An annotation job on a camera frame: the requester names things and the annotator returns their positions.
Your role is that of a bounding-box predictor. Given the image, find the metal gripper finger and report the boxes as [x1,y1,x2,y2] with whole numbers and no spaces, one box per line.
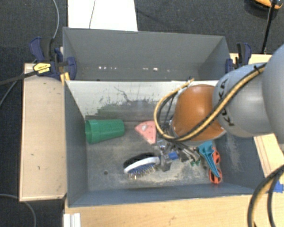
[157,143,169,157]
[159,159,172,173]

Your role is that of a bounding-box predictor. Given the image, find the white and blue brush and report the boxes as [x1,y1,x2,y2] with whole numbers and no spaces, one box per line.
[123,156,161,181]

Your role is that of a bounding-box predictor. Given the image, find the pink triangular sponge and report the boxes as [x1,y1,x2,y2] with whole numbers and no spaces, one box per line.
[134,120,157,145]

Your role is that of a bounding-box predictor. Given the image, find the teal and orange plastic tool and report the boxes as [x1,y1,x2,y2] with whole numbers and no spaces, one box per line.
[197,140,223,185]

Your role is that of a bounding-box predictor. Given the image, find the green plastic cup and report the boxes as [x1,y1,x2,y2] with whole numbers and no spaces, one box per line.
[85,119,125,145]

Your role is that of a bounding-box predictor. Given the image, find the grey metal bin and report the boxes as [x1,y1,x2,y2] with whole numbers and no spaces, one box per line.
[62,26,266,208]

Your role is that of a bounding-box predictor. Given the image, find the pale wood board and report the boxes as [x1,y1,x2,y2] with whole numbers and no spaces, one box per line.
[18,62,68,202]

